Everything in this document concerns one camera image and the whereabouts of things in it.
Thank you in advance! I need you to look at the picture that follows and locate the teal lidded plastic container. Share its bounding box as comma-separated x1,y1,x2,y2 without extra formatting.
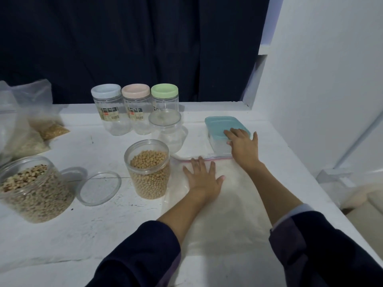
205,115,252,156

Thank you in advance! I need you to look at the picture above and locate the person's left hand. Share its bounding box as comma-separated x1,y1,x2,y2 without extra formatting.
182,156,225,204

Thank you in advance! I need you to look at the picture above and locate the transparent jar pink lid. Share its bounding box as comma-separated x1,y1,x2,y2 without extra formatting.
121,83,153,136

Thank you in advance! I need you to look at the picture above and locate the transparent jar blue lid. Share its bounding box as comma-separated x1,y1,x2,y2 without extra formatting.
91,83,131,136

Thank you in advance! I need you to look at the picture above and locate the pile of yellow soybeans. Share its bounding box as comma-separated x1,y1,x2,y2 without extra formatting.
129,150,170,199

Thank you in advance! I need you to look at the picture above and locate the transparent jar green lid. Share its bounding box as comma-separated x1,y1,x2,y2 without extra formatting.
150,83,180,114

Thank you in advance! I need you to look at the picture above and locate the zip bag of grains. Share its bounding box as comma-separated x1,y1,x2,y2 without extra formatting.
0,81,51,162

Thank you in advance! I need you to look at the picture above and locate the clear zip bag of black-eyed peas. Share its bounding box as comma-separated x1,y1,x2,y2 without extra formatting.
163,153,276,252

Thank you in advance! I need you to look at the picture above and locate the person's right hand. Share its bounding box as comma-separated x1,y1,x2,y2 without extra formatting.
224,128,264,174

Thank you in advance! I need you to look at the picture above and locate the dark navy curtain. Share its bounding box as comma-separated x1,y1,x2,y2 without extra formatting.
0,0,270,104

